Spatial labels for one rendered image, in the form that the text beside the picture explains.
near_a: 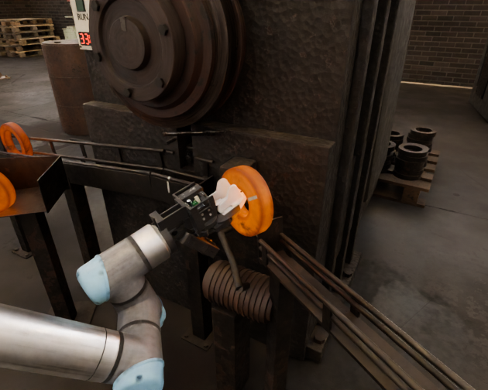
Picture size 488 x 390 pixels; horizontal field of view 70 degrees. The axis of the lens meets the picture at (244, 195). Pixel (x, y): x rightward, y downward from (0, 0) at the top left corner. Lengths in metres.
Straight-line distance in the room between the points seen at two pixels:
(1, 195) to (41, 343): 0.85
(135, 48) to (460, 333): 1.61
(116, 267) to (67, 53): 3.33
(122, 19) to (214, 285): 0.72
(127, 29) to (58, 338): 0.69
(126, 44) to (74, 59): 2.89
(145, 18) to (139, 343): 0.70
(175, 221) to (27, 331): 0.27
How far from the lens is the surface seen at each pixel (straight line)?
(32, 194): 1.46
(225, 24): 0.89
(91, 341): 0.59
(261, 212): 0.69
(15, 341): 0.57
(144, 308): 0.68
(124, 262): 0.64
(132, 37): 0.95
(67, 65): 3.87
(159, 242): 0.64
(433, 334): 1.74
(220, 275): 1.02
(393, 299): 1.82
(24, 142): 1.78
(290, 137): 1.00
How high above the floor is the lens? 1.20
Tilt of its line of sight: 29 degrees down
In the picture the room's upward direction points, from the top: straight up
